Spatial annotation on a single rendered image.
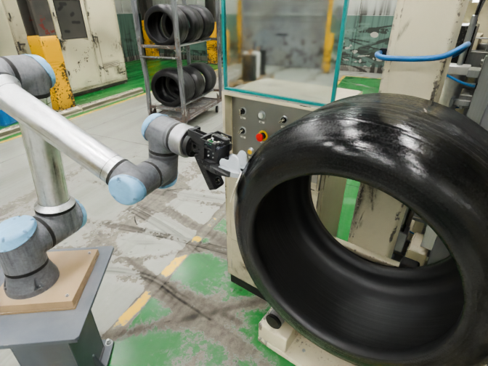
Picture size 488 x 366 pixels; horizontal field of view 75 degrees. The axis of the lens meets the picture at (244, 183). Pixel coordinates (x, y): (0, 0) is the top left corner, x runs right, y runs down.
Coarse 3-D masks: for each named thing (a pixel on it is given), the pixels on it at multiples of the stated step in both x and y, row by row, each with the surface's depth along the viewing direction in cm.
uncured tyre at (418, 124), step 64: (320, 128) 54; (384, 128) 48; (448, 128) 50; (256, 192) 65; (448, 192) 44; (256, 256) 74; (320, 256) 96; (448, 256) 77; (320, 320) 82; (384, 320) 80; (448, 320) 70
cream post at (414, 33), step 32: (416, 0) 68; (448, 0) 65; (416, 32) 70; (448, 32) 67; (384, 64) 77; (416, 64) 72; (448, 64) 75; (416, 96) 75; (384, 192) 89; (352, 224) 99; (384, 224) 93
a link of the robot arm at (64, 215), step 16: (16, 64) 98; (32, 64) 102; (48, 64) 107; (32, 80) 102; (48, 80) 107; (48, 96) 109; (32, 144) 112; (48, 144) 114; (32, 160) 115; (48, 160) 116; (32, 176) 120; (48, 176) 119; (64, 176) 125; (48, 192) 122; (64, 192) 127; (48, 208) 124; (64, 208) 127; (80, 208) 137; (48, 224) 124; (64, 224) 129; (80, 224) 137
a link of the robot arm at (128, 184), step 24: (0, 72) 91; (0, 96) 89; (24, 96) 90; (24, 120) 88; (48, 120) 88; (72, 144) 86; (96, 144) 88; (96, 168) 86; (120, 168) 85; (144, 168) 88; (120, 192) 84; (144, 192) 86
